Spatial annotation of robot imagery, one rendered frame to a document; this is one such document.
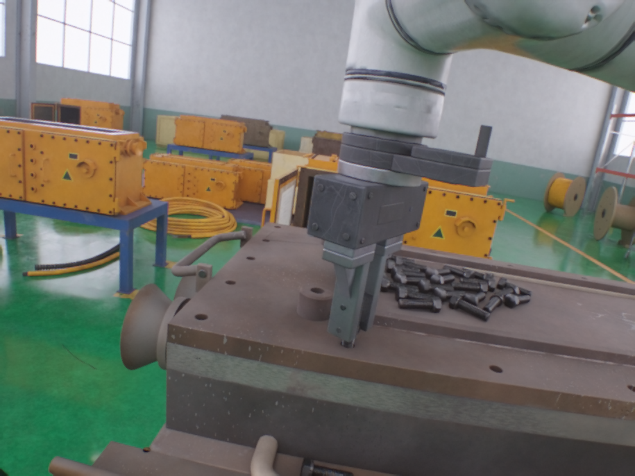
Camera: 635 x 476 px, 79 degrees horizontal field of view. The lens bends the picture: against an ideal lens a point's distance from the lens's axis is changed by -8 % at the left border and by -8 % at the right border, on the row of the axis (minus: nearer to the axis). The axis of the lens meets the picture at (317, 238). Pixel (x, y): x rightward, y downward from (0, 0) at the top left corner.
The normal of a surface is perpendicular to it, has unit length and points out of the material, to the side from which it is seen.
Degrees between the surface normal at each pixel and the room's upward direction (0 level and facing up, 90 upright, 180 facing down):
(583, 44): 141
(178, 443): 0
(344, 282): 120
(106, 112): 90
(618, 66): 150
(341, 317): 90
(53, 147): 90
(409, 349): 0
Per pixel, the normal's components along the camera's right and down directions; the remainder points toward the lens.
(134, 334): 0.47, 0.04
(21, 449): 0.14, -0.95
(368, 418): -0.11, 0.25
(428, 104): 0.49, 0.30
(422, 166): -0.59, 0.14
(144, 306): 0.59, -0.54
